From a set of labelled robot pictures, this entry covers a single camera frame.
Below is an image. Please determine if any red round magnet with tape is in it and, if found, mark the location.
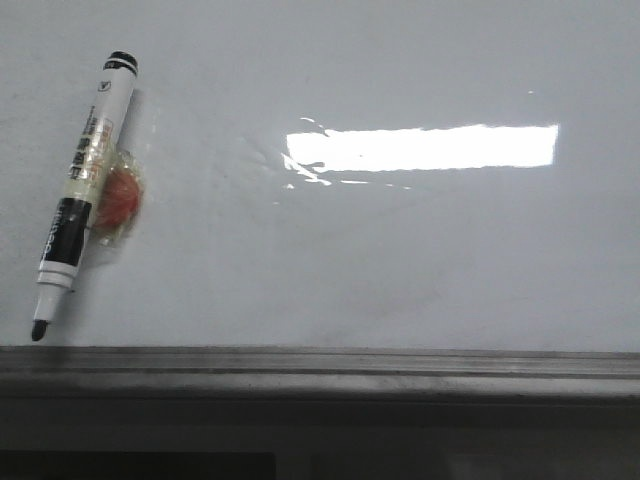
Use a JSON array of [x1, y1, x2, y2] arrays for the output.
[[91, 150, 145, 248]]

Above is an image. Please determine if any black white whiteboard marker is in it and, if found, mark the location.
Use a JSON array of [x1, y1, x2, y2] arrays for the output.
[[31, 51, 138, 342]]

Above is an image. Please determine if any white whiteboard surface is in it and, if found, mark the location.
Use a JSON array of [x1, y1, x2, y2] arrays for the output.
[[1, 1, 639, 352]]

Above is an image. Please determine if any grey aluminium whiteboard frame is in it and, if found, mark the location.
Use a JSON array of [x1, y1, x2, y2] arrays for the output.
[[1, 346, 639, 402]]

